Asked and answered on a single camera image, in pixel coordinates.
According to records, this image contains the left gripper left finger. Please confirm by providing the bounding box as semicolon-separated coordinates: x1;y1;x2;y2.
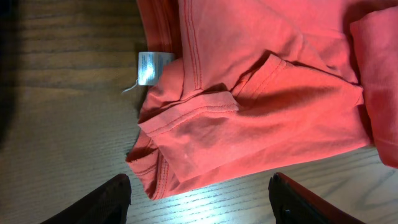
42;174;131;224

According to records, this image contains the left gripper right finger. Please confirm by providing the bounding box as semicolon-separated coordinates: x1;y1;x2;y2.
268;172;364;224

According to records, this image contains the red soccer t-shirt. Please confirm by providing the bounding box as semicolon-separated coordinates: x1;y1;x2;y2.
126;0;397;200

